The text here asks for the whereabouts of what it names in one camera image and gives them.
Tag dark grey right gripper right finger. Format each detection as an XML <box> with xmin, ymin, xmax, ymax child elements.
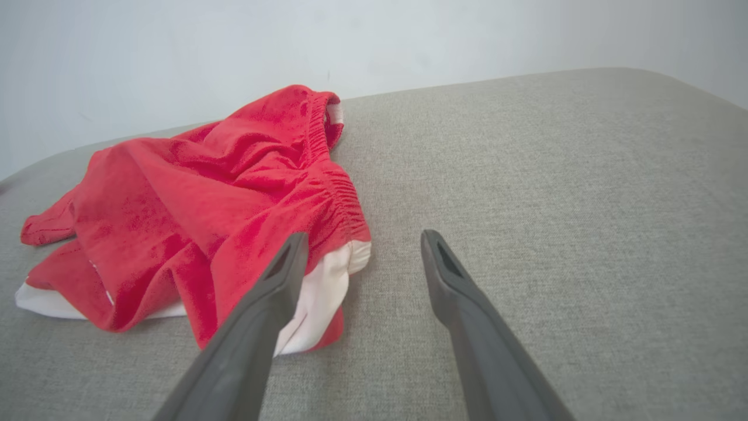
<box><xmin>421</xmin><ymin>229</ymin><xmax>576</xmax><ymax>421</ymax></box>

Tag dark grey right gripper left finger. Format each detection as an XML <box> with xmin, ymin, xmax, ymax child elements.
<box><xmin>153</xmin><ymin>232</ymin><xmax>310</xmax><ymax>421</ymax></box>

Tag red shorts with white trim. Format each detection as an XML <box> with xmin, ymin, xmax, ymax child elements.
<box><xmin>15</xmin><ymin>85</ymin><xmax>372</xmax><ymax>356</ymax></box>

